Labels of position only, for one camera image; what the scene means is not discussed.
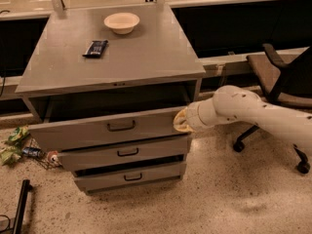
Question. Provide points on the padded gripper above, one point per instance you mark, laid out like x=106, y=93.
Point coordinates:
x=192, y=117

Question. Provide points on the grey top drawer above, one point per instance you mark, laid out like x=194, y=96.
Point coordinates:
x=95, y=131

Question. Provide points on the grey drawer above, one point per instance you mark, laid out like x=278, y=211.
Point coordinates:
x=108, y=155
x=91, y=183
x=95, y=131

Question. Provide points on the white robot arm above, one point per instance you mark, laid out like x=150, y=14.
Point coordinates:
x=231, y=104

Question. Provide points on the grey metal drawer cabinet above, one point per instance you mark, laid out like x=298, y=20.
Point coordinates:
x=106, y=102

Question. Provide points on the grey middle drawer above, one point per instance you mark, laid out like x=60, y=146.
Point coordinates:
x=108, y=155

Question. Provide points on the grey bottom drawer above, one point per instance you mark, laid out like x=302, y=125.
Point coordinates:
x=91, y=183

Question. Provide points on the dark blue snack bar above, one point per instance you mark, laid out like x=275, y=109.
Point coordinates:
x=96, y=49

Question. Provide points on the white paper bowl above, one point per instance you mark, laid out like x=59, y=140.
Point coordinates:
x=121, y=23

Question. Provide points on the black office chair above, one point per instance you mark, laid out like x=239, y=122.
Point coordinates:
x=284, y=79

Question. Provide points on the blue soda can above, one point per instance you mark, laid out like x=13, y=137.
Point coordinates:
x=33, y=152

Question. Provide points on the green chip bag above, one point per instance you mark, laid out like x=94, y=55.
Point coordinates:
x=17, y=136

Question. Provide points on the black wire basket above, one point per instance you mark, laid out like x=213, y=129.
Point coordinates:
x=50, y=159

